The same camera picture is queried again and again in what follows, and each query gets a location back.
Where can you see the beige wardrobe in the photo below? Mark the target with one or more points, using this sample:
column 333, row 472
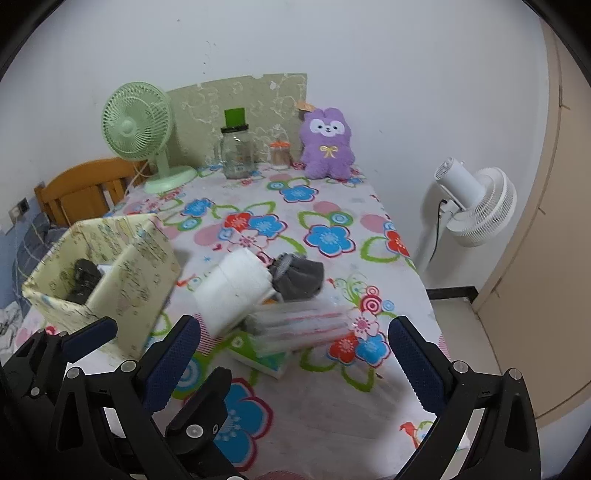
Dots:
column 545, row 230

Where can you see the blue plaid bedding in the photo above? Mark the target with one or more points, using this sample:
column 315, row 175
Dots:
column 32, row 244

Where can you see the floral tablecloth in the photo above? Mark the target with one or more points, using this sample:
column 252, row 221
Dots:
column 323, row 217

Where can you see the glass jar with green lid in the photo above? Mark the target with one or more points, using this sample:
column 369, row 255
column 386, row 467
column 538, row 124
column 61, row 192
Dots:
column 236, row 152

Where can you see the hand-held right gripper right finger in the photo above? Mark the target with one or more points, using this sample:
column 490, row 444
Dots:
column 415, row 364

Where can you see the white soft package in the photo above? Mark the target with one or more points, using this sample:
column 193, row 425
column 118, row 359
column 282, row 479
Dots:
column 231, row 290

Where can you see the small jar with orange lid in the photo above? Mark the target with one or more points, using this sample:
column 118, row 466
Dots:
column 280, row 157

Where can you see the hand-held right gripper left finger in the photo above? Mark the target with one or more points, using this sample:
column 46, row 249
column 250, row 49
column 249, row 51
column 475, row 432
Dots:
column 173, row 360

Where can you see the white standing fan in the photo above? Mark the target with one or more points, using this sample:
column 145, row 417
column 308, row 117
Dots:
column 480, row 207

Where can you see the clear plastic packet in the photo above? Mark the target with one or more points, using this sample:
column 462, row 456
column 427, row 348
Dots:
column 300, row 325

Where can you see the patterned fabric storage box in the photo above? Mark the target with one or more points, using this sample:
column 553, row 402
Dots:
column 134, row 286

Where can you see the wooden chair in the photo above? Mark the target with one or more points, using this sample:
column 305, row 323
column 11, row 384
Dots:
column 78, row 184

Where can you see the purple plush toy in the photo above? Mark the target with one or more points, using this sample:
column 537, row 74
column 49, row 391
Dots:
column 325, row 147

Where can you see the black item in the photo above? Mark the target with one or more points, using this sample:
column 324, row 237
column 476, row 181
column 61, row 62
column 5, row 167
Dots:
column 83, row 279

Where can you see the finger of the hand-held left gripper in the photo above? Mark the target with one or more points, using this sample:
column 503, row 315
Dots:
column 201, row 410
column 92, row 338

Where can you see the green desk fan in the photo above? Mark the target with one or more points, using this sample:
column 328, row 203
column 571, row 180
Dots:
column 131, row 124

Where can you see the wall socket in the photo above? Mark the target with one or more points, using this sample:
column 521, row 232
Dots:
column 18, row 207

